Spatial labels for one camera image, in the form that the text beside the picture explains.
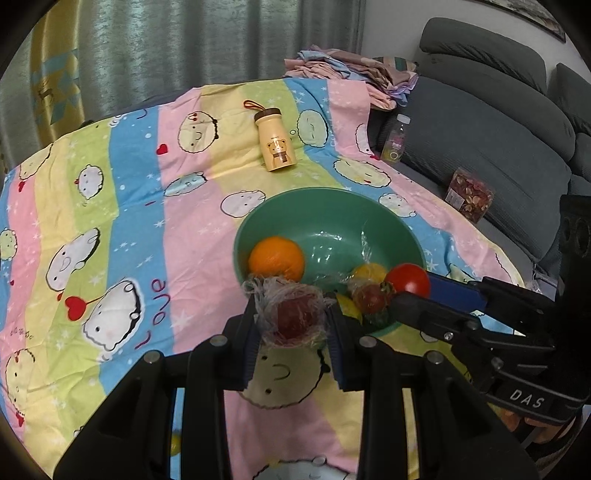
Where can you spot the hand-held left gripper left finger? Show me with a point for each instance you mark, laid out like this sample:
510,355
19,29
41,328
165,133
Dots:
253,346

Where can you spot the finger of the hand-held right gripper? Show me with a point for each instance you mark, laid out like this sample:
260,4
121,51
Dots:
429,314
457,295

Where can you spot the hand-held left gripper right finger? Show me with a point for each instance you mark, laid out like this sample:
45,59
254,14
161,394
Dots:
340,346

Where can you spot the yellow-green mango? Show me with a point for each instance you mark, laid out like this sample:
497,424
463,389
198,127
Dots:
348,308

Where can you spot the red tomato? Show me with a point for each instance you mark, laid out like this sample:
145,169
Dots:
408,279

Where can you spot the small green fruit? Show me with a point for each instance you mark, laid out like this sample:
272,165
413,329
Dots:
381,318

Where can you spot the plastic-wrapped red fruit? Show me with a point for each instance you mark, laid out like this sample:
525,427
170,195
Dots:
369,297
295,316

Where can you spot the yellow lemon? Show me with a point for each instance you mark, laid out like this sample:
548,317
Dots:
369,272

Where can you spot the orange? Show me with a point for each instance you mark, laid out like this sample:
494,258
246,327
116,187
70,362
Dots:
276,258

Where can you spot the green plastic bowl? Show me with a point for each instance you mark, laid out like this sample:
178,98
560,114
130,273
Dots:
332,230

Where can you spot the clear box of snacks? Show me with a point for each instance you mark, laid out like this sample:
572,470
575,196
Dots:
470,196

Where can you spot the grey sofa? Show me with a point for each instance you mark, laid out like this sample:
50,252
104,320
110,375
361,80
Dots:
498,138

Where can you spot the clear plastic bottle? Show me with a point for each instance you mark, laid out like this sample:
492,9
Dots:
396,141

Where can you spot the striped cartoon printed blanket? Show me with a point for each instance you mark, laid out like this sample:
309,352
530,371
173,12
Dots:
138,194

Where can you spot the yellow bear print bottle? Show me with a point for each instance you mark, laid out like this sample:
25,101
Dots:
274,143

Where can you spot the pile of folded clothes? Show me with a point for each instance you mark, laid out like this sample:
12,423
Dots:
346,69

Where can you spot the grey-green curtain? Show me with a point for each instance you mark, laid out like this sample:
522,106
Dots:
184,46

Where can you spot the gold patterned curtain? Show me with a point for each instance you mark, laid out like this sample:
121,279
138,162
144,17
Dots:
57,78

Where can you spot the framed wall picture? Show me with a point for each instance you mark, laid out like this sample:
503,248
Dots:
531,16

